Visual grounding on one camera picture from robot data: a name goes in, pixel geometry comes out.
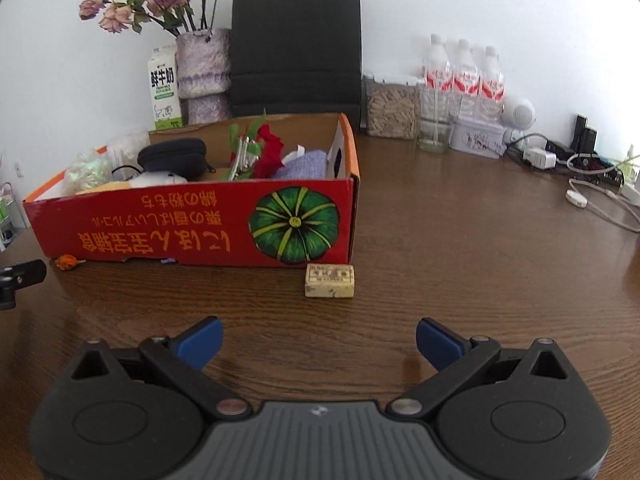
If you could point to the white charger plug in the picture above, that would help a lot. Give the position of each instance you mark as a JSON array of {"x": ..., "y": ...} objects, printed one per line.
[{"x": 540, "y": 158}]

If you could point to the red green wrapper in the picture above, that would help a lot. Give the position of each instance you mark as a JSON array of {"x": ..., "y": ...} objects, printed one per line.
[{"x": 267, "y": 157}]

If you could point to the purple knit pouch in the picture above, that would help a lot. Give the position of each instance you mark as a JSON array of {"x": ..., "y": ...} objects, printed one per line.
[{"x": 305, "y": 166}]

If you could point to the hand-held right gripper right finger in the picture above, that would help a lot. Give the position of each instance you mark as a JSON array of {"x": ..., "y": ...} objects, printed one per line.
[{"x": 437, "y": 345}]

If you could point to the white yellow soft toy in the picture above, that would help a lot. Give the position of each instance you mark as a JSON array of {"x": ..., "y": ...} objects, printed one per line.
[{"x": 155, "y": 178}]

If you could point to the black upright device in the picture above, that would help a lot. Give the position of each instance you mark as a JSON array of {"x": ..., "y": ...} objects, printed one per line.
[{"x": 584, "y": 135}]

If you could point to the small beige box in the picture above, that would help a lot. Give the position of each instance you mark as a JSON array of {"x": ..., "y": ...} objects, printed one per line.
[{"x": 330, "y": 282}]

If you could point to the white green milk carton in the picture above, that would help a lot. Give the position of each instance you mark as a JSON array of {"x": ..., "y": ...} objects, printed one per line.
[{"x": 164, "y": 90}]

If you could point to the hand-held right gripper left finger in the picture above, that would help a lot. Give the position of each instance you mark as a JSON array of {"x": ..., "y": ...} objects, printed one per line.
[{"x": 202, "y": 340}]

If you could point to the clear glass cup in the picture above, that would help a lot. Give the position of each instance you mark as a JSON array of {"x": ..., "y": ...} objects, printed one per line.
[{"x": 432, "y": 135}]

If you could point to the white printed tin box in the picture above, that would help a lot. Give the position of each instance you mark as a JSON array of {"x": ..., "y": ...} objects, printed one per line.
[{"x": 477, "y": 140}]

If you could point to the clear seed storage container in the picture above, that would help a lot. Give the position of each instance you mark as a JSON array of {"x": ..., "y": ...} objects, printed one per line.
[{"x": 390, "y": 110}]

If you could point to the white round speaker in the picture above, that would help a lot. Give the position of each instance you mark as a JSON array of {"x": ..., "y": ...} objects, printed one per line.
[{"x": 520, "y": 112}]

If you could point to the purple mottled ceramic vase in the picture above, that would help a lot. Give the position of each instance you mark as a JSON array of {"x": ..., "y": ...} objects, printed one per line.
[{"x": 202, "y": 65}]

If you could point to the pink label water bottle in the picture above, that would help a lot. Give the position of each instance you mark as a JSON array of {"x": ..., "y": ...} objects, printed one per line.
[
  {"x": 437, "y": 77},
  {"x": 491, "y": 87},
  {"x": 465, "y": 82}
]

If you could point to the red cardboard box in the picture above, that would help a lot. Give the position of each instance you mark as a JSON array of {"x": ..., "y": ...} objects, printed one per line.
[{"x": 175, "y": 230}]

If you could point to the orange wrapper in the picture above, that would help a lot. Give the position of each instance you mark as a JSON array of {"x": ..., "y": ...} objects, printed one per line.
[{"x": 66, "y": 262}]

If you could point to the black zip pouch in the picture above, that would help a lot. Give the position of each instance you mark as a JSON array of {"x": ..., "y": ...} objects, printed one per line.
[{"x": 172, "y": 157}]

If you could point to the black paper bag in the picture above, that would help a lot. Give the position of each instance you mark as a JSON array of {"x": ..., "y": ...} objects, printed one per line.
[{"x": 295, "y": 40}]

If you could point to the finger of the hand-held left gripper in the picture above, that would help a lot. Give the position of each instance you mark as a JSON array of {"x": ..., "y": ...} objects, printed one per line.
[{"x": 25, "y": 274}]

